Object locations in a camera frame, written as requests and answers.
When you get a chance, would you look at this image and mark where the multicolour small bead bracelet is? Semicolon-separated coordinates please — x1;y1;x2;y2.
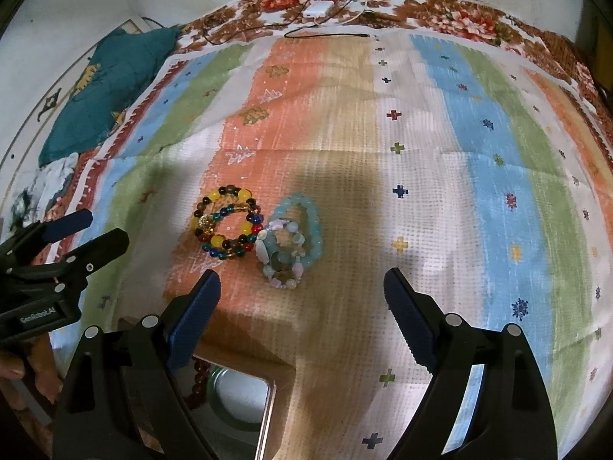
201;204;265;260

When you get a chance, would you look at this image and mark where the green jade bangle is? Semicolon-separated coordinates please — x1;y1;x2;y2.
207;365;267;437

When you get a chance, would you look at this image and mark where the colourful striped cloth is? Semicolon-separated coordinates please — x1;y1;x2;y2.
48;29;613;460

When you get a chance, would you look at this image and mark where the person's left hand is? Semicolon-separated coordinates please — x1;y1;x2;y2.
0;336;65;406

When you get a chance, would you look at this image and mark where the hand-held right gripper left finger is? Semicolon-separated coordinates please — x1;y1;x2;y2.
52;268;222;460

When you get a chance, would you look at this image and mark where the black cable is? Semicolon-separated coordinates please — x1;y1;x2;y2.
201;0;374;45

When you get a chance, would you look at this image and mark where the metal tin box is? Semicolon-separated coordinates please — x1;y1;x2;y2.
184;352;279;460

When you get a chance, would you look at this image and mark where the yellow and dark bead bracelet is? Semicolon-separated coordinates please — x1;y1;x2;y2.
193;184;256;251

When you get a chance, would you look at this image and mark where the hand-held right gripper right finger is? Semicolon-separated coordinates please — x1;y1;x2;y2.
383;266;559;460

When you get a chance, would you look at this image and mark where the teal pillow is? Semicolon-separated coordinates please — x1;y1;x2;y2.
38;24;183;164

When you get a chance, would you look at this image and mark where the pastel stone bracelet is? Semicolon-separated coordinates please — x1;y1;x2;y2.
256;220;308;291

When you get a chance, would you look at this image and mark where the white crumpled cloth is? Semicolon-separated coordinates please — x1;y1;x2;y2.
10;153;80;231

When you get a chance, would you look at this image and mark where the brown bead bracelet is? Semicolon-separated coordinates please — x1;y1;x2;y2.
184;357;211;410

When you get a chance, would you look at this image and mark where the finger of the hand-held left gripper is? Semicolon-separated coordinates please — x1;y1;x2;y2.
19;229;130;294
0;209;93;262

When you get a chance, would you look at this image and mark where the light blue bead bracelet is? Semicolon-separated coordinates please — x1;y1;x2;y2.
273;194;325;270

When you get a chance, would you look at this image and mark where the white decorated board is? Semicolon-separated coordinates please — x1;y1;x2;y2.
0;16;149;212

